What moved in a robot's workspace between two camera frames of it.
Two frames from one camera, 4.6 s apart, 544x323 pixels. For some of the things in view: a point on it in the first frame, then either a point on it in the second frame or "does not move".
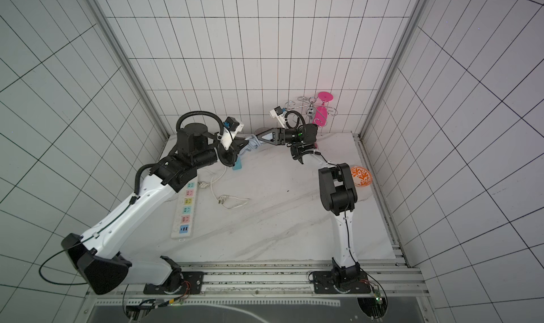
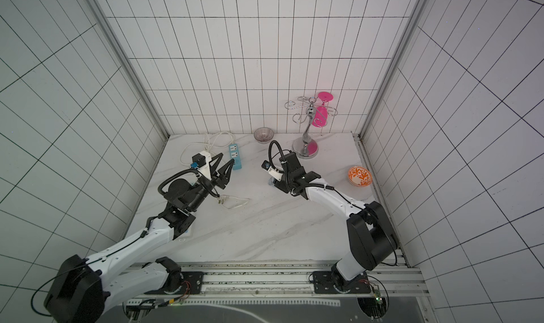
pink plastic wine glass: x=321 y=115 does not move
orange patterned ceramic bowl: x=362 y=177 does not move
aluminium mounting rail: x=229 y=280 does not move
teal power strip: x=238 y=163 does not move
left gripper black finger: x=237 y=143 -> x=212 y=168
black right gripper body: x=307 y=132 -> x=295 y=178
